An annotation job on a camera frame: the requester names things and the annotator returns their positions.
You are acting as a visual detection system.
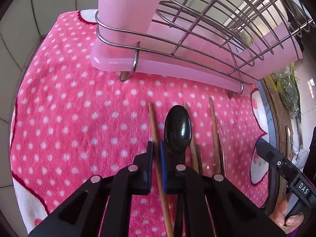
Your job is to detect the brown wooden chopstick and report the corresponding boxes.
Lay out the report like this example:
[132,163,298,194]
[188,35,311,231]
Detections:
[148,102,174,237]
[209,97,221,173]
[182,102,200,173]

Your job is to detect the black plastic spoon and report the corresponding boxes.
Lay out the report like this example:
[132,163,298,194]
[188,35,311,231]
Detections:
[164,105,192,154]

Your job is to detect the person's right hand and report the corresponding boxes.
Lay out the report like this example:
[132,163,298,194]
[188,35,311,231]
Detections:
[269,194,304,234]

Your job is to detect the metal shelf with cardboard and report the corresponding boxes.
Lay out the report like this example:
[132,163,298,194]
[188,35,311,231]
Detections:
[255,77,307,210]

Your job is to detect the pink polka dot towel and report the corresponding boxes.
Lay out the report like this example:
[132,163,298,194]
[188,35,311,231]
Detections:
[10,10,268,232]

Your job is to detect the green onions in bag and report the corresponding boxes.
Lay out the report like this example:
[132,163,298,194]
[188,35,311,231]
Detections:
[271,63,302,121]

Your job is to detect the pink plastic drip tray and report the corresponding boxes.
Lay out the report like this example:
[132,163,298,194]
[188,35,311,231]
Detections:
[90,21,303,93]

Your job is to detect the pink plastic utensil cup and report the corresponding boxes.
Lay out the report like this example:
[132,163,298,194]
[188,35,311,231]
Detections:
[98,0,161,33]

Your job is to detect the metal wire drying rack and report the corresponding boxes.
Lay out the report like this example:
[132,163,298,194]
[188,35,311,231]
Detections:
[95,0,316,96]

